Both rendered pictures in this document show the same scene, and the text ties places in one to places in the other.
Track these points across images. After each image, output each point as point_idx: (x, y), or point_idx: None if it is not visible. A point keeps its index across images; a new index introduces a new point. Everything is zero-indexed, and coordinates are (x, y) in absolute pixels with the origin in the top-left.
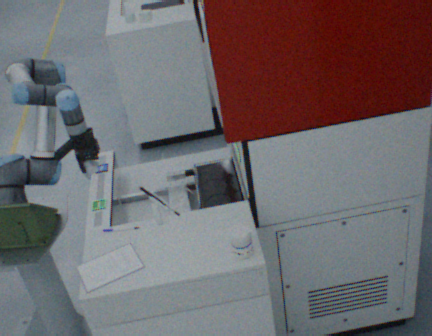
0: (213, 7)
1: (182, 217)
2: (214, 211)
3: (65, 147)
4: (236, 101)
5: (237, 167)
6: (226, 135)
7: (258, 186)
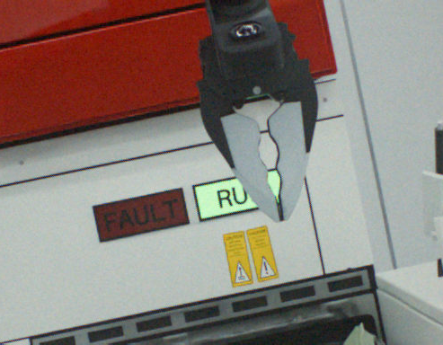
0: None
1: (441, 290)
2: (419, 278)
3: (266, 0)
4: None
5: (184, 331)
6: (332, 44)
7: None
